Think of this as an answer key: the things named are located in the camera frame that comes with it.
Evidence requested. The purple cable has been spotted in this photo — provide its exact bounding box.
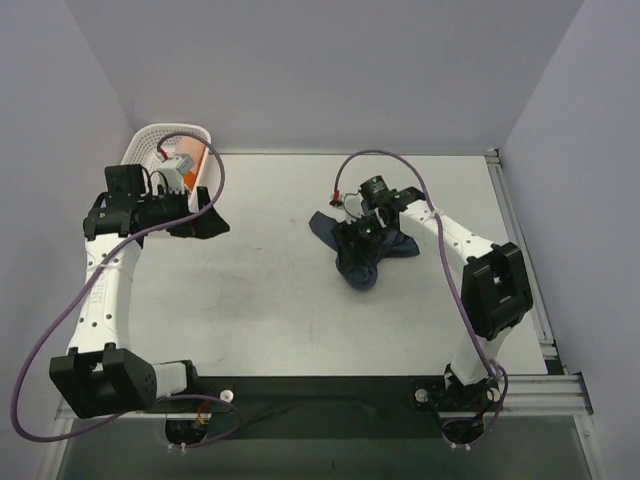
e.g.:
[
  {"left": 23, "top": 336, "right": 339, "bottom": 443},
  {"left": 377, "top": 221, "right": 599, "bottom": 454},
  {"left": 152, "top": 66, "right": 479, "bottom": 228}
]
[
  {"left": 330, "top": 148, "right": 510, "bottom": 449},
  {"left": 10, "top": 133, "right": 240, "bottom": 449}
]

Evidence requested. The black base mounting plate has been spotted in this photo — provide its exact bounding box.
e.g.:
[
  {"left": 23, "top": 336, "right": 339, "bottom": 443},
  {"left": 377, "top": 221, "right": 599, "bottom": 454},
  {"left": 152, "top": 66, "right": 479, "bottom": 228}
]
[{"left": 147, "top": 376, "right": 506, "bottom": 446}]

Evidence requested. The aluminium frame rail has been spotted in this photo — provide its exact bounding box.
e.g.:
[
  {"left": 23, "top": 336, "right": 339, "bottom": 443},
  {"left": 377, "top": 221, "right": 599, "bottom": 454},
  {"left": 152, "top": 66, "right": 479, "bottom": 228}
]
[{"left": 49, "top": 151, "right": 587, "bottom": 450}]

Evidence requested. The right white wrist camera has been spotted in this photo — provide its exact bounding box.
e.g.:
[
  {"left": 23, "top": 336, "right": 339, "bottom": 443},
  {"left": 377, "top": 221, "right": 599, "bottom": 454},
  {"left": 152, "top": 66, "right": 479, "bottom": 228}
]
[{"left": 330, "top": 192, "right": 368, "bottom": 222}]

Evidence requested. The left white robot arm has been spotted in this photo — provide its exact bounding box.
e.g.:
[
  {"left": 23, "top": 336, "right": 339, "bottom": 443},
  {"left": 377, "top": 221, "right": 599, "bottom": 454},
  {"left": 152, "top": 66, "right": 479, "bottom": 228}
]
[{"left": 49, "top": 154, "right": 230, "bottom": 419}]

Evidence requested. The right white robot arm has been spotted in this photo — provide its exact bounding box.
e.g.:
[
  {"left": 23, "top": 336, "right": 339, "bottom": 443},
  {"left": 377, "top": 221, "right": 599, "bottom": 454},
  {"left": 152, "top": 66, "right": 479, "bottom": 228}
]
[{"left": 331, "top": 176, "right": 533, "bottom": 410}]

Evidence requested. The dark blue towel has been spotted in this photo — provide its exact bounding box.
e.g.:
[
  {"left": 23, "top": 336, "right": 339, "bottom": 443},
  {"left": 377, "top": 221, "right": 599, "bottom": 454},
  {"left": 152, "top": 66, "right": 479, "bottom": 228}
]
[{"left": 308, "top": 211, "right": 420, "bottom": 291}]

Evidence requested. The white perforated plastic basket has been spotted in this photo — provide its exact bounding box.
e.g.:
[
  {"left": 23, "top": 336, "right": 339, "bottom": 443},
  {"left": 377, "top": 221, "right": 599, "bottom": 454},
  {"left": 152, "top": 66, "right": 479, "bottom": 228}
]
[{"left": 121, "top": 123, "right": 211, "bottom": 205}]

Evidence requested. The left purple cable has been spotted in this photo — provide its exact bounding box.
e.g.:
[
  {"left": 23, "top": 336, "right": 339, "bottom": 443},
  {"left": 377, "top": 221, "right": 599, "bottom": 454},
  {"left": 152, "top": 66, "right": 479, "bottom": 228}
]
[{"left": 10, "top": 133, "right": 240, "bottom": 449}]

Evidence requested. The rolled orange towel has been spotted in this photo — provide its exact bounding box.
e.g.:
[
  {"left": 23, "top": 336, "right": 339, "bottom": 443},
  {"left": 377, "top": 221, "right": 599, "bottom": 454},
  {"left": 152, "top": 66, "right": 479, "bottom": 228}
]
[{"left": 172, "top": 137, "right": 207, "bottom": 190}]

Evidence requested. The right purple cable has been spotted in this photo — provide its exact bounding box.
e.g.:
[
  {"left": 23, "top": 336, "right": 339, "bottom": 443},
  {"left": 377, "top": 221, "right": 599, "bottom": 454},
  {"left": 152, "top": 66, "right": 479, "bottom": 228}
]
[{"left": 330, "top": 148, "right": 510, "bottom": 449}]

